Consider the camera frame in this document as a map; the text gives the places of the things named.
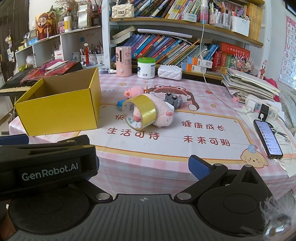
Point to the grey round gadget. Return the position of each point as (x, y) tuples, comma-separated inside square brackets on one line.
[(173, 100)]

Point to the red figurine ornament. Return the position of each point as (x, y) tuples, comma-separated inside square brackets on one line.
[(86, 52)]

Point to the stack of papers and booklets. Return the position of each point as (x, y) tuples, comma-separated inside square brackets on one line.
[(249, 84)]

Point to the fortune god printed box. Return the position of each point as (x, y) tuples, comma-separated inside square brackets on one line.
[(45, 27)]

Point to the black smartphone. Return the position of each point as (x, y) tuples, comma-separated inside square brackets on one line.
[(268, 139)]

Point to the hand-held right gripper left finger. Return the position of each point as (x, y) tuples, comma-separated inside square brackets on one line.
[(93, 192)]

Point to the pink cylindrical humidifier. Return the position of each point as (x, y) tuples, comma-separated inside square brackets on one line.
[(123, 62)]

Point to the white rolled sheet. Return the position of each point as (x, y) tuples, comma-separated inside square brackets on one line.
[(161, 32)]

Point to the row of yellow books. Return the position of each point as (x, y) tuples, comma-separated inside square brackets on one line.
[(254, 22)]

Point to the wooden bookshelf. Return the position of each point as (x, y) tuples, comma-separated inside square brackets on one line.
[(105, 34)]

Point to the small white and red box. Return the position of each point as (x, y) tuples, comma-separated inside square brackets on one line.
[(59, 55)]

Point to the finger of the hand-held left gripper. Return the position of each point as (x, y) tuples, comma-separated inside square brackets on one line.
[(13, 140), (46, 148)]

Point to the red and pink toy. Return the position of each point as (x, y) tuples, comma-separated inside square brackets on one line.
[(269, 81)]

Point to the white shelf unit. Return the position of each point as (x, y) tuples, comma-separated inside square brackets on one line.
[(69, 44)]

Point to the gold packing tape roll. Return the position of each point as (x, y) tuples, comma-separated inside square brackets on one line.
[(145, 105)]

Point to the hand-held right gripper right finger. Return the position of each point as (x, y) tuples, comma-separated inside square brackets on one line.
[(196, 167)]

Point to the white pen holder box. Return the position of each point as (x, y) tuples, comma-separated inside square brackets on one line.
[(240, 26)]

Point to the blue plastic gadget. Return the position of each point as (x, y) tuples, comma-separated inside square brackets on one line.
[(120, 104)]

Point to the red boxed book set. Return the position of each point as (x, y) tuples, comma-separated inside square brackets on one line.
[(225, 58)]

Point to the pink chick plush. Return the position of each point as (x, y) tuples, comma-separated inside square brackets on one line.
[(133, 91)]

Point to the white power strip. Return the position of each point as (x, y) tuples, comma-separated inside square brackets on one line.
[(253, 104)]

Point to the white bottle with yellow label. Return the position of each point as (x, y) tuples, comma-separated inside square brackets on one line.
[(67, 24)]

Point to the pink checked printed table mat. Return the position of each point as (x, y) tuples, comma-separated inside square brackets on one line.
[(208, 134)]

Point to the colourful beaded flower ornament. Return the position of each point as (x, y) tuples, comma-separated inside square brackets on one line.
[(241, 62)]

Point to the yellow cardboard box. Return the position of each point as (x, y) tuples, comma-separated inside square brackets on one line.
[(60, 111)]

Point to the clear spray bottle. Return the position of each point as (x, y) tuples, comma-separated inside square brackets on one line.
[(204, 14)]

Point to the row of leaning picture books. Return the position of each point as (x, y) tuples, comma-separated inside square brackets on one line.
[(171, 49)]

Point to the pile of red packets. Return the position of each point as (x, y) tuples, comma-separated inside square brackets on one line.
[(46, 71)]

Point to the white labelled tape box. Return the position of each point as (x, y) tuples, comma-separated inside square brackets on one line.
[(188, 17)]

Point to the pile of flat lying books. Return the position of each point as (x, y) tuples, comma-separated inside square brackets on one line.
[(123, 34)]

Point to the black charger plug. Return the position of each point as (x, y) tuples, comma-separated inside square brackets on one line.
[(264, 112)]

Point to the row of shelved paperback books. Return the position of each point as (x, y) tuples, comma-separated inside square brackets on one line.
[(175, 8)]

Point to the white jar with green lid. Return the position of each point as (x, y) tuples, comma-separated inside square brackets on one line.
[(146, 69)]

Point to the clear organizer with pens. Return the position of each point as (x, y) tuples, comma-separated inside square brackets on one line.
[(219, 17)]

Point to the white pen cup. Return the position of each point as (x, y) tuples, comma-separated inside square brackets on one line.
[(93, 59), (83, 59), (100, 59)]

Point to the white quilted pouch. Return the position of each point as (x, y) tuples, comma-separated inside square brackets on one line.
[(170, 72)]

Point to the alphabet wall poster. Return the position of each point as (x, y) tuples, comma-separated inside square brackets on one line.
[(289, 53)]

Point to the pink pig plush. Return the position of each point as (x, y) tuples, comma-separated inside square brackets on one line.
[(161, 115)]

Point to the orange and white carton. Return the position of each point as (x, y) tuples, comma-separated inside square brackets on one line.
[(201, 62), (192, 68)]

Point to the black piano keyboard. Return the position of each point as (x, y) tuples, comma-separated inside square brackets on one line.
[(13, 84)]

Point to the white lying tube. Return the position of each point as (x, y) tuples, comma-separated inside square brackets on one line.
[(107, 71)]

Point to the cream quilted handbag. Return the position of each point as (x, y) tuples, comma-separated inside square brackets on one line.
[(122, 10)]

